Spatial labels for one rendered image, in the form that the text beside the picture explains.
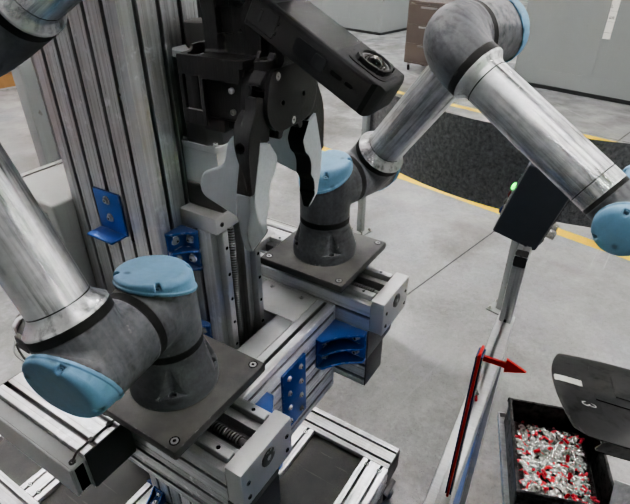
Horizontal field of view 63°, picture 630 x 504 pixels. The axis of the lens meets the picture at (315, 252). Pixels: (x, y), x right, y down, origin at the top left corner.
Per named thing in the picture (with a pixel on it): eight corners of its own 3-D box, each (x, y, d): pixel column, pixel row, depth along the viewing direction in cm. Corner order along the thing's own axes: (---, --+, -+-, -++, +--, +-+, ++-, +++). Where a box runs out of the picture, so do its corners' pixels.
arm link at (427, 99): (317, 174, 125) (463, -20, 82) (358, 157, 134) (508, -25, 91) (345, 213, 123) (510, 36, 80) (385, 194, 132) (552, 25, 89)
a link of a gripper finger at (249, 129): (256, 191, 42) (273, 82, 40) (274, 196, 41) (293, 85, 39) (221, 192, 38) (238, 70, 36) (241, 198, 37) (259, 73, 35)
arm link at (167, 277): (217, 320, 87) (209, 252, 79) (168, 375, 76) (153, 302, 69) (159, 303, 91) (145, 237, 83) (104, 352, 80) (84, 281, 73)
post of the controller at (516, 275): (510, 324, 128) (527, 258, 118) (498, 320, 130) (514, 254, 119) (512, 317, 131) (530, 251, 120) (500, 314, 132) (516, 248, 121)
